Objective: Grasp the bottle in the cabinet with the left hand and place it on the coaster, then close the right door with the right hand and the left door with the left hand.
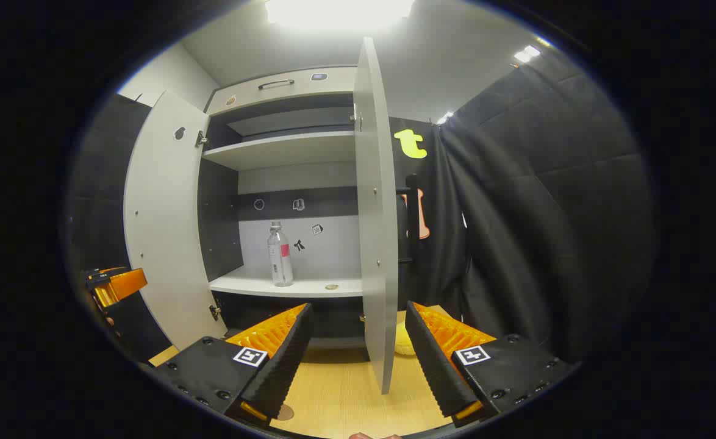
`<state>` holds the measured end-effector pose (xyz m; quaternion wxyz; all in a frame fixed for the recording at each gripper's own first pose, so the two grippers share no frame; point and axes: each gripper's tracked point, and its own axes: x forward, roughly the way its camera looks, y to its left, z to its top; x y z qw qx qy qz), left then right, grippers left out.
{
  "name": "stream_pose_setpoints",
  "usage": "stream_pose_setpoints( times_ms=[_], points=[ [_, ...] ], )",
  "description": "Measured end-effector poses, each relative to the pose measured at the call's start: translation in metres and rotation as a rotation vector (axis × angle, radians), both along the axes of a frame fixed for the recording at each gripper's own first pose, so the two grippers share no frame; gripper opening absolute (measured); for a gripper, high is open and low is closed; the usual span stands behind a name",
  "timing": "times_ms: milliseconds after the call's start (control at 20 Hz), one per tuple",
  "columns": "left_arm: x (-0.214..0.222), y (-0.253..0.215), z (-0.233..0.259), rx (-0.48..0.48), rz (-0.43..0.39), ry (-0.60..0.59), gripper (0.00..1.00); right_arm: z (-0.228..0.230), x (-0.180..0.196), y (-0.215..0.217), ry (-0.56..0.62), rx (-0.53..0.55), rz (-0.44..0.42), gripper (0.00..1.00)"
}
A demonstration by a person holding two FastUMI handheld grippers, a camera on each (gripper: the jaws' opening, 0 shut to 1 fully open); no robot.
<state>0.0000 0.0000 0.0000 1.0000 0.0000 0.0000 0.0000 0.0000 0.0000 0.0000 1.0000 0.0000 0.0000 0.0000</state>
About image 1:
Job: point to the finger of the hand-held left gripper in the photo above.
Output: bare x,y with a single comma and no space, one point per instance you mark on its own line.
127,285

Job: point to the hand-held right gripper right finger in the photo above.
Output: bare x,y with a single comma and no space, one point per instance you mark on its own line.
434,366

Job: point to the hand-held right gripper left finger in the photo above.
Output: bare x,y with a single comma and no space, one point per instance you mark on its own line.
285,366

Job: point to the round brown coaster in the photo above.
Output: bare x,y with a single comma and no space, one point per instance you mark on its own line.
285,413

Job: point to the grey cabinet door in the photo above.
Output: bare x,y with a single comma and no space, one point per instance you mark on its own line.
376,213
169,231

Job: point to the clear plastic bottle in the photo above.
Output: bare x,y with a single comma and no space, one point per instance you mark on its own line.
280,262

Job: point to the grey cabinet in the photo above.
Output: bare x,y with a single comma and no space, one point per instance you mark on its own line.
285,149

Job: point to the pale yellow round object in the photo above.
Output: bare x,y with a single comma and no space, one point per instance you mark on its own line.
404,341

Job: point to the long ceiling light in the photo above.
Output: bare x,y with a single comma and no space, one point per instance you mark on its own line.
444,117
527,53
340,12

